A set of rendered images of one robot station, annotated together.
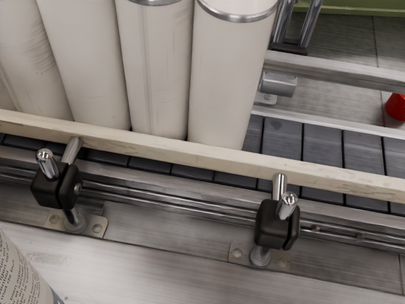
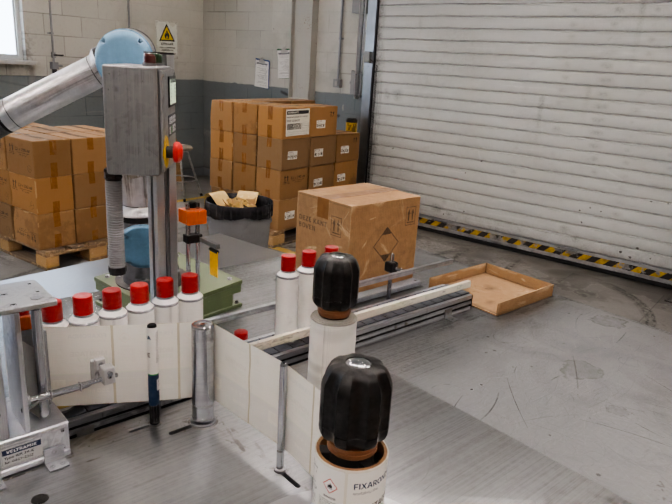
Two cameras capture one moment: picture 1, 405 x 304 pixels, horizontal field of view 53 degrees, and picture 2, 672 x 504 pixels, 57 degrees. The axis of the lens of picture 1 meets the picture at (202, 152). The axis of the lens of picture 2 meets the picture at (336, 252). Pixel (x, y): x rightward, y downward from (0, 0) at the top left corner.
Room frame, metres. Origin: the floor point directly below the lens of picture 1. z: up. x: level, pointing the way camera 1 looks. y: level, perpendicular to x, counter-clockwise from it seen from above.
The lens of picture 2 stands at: (-0.78, 0.63, 1.50)
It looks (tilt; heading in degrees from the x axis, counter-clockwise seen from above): 17 degrees down; 313
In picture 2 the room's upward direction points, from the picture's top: 3 degrees clockwise
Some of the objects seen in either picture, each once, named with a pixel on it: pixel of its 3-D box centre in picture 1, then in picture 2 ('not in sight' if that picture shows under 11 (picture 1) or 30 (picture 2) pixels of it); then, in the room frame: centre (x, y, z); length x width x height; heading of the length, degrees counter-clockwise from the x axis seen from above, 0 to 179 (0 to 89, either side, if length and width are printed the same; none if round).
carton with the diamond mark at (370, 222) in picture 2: not in sight; (356, 235); (0.47, -0.78, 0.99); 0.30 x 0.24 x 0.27; 87
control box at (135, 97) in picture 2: not in sight; (142, 117); (0.31, 0.03, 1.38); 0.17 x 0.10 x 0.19; 141
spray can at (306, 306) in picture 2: not in sight; (307, 292); (0.20, -0.32, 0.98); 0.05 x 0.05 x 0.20
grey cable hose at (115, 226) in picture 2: not in sight; (115, 222); (0.33, 0.08, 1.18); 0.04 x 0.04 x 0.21
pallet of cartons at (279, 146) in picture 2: not in sight; (286, 166); (3.47, -3.13, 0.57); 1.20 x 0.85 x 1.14; 98
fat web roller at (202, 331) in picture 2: not in sight; (202, 373); (0.04, 0.08, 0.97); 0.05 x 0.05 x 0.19
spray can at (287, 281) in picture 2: not in sight; (287, 298); (0.20, -0.25, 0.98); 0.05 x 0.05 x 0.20
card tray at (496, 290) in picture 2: not in sight; (491, 286); (0.14, -1.06, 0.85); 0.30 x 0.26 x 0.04; 86
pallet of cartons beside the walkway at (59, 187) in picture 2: not in sight; (51, 187); (4.10, -1.27, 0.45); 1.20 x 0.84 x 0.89; 7
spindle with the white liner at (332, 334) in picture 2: not in sight; (332, 333); (-0.07, -0.13, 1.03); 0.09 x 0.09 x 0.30
